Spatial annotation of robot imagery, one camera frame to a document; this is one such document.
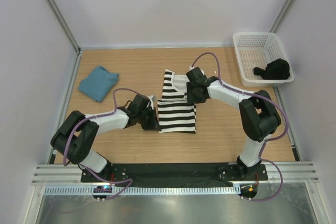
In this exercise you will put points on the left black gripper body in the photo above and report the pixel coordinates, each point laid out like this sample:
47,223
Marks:
147,119

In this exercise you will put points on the white plastic basket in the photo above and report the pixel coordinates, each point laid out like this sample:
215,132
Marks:
258,49

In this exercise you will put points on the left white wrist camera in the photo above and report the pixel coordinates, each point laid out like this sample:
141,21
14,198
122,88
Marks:
152,101

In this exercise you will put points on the black white striped tank top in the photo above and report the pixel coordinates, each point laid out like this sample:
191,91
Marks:
175,113

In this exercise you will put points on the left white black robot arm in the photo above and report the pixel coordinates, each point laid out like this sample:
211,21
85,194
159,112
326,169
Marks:
74,139

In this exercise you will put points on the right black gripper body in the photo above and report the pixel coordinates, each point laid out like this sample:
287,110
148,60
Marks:
192,95

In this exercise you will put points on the white slotted cable duct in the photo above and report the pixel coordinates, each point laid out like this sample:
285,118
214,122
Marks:
103,190

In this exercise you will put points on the teal tank top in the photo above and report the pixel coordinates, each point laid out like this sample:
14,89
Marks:
98,83

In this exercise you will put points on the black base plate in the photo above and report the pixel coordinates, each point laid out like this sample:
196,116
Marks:
184,175

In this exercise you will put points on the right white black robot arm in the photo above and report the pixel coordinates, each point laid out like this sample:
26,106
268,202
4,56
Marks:
258,114

